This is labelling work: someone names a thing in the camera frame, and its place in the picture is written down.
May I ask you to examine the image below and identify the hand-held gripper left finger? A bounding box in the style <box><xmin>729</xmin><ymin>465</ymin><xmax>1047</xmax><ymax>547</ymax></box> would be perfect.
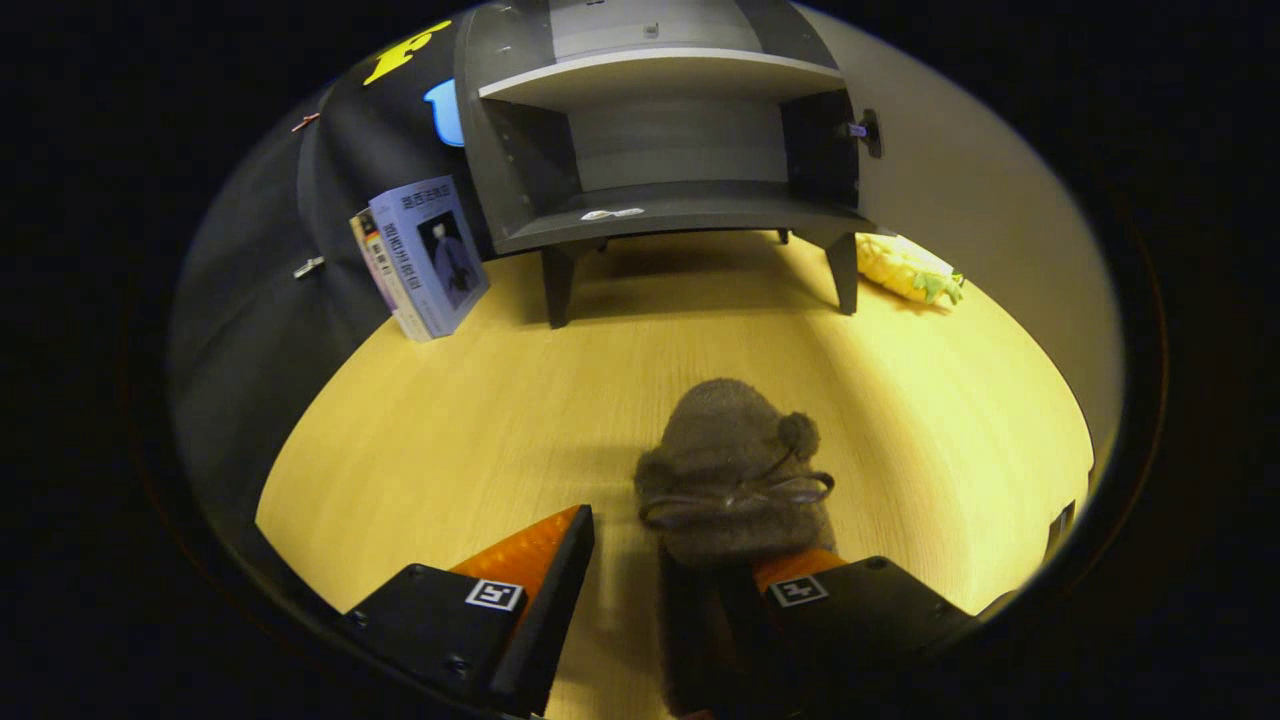
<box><xmin>335</xmin><ymin>505</ymin><xmax>596</xmax><ymax>719</ymax></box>

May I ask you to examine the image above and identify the yellow pineapple plush toy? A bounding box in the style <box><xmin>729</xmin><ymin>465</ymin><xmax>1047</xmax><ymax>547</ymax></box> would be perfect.
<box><xmin>857</xmin><ymin>233</ymin><xmax>966</xmax><ymax>306</ymax></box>

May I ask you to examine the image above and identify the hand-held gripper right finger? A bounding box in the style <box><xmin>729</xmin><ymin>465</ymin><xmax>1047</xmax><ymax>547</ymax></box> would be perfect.
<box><xmin>720</xmin><ymin>548</ymin><xmax>986</xmax><ymax>716</ymax></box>

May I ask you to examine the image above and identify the blue cover book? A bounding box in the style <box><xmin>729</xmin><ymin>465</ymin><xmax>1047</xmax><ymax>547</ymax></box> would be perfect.
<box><xmin>368</xmin><ymin>175</ymin><xmax>491</xmax><ymax>341</ymax></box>

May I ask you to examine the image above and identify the brown fuzzy shoe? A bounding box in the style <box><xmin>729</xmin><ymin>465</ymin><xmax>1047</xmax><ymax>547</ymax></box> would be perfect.
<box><xmin>633</xmin><ymin>378</ymin><xmax>839</xmax><ymax>716</ymax></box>

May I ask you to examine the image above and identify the grey shoe cabinet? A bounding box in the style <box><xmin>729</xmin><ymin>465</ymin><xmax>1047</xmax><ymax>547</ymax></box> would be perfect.
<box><xmin>455</xmin><ymin>0</ymin><xmax>881</xmax><ymax>329</ymax></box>

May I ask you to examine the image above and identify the white book with striped spine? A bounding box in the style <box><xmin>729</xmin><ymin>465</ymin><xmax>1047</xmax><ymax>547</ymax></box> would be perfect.
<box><xmin>349</xmin><ymin>208</ymin><xmax>433</xmax><ymax>343</ymax></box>

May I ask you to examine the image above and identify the black backdrop cloth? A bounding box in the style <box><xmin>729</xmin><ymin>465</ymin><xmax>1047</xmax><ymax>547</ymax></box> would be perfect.
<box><xmin>170</xmin><ymin>20</ymin><xmax>501</xmax><ymax>561</ymax></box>

